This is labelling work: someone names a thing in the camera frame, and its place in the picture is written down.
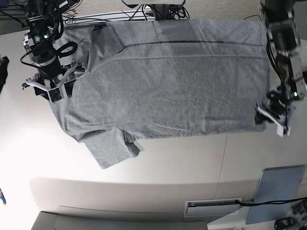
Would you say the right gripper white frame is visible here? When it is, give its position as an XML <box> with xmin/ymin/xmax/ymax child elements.
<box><xmin>22</xmin><ymin>62</ymin><xmax>79</xmax><ymax>103</ymax></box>

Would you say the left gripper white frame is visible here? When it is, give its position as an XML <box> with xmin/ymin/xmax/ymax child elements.
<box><xmin>254</xmin><ymin>94</ymin><xmax>295</xmax><ymax>137</ymax></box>

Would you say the grey T-shirt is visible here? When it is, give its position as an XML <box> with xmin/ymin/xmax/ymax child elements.
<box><xmin>51</xmin><ymin>19</ymin><xmax>269</xmax><ymax>169</ymax></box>

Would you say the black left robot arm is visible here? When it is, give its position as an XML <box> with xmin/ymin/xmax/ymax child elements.
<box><xmin>254</xmin><ymin>0</ymin><xmax>307</xmax><ymax>137</ymax></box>

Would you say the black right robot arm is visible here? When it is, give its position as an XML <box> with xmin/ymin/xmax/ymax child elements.
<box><xmin>22</xmin><ymin>0</ymin><xmax>83</xmax><ymax>103</ymax></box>

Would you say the blue-grey flat panel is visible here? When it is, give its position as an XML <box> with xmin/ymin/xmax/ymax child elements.
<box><xmin>245</xmin><ymin>165</ymin><xmax>305</xmax><ymax>225</ymax></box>

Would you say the black teal device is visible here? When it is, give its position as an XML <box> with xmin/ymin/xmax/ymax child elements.
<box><xmin>274</xmin><ymin>217</ymin><xmax>297</xmax><ymax>230</ymax></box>

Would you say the blue orange tool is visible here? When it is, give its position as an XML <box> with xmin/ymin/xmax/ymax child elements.
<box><xmin>0</xmin><ymin>189</ymin><xmax>7</xmax><ymax>205</ymax></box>

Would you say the black power cable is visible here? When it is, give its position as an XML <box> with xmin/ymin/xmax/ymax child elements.
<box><xmin>236</xmin><ymin>197</ymin><xmax>307</xmax><ymax>207</ymax></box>

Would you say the white cable outlet box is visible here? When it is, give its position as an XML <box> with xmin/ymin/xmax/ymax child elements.
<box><xmin>184</xmin><ymin>197</ymin><xmax>243</xmax><ymax>218</ymax></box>

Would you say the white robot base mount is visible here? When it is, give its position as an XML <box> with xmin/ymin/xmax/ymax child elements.
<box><xmin>122</xmin><ymin>0</ymin><xmax>190</xmax><ymax>21</ymax></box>

